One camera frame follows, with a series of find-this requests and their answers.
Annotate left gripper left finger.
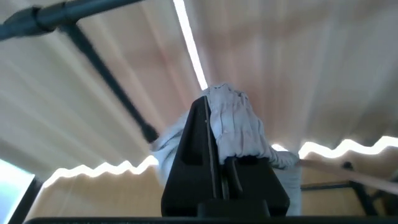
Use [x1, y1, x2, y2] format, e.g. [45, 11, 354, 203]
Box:
[160, 95, 223, 217]

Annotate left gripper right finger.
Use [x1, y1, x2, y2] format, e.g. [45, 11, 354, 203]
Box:
[222, 157, 290, 217]

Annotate pale grey shorts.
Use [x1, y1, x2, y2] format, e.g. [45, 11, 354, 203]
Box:
[150, 82, 302, 217]

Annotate black clothes rack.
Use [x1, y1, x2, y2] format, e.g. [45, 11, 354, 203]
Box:
[0, 0, 398, 217]

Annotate beige curtain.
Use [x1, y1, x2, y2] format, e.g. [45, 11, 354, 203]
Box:
[0, 0, 398, 181]

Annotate window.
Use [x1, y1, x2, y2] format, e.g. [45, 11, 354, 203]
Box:
[0, 157, 44, 224]

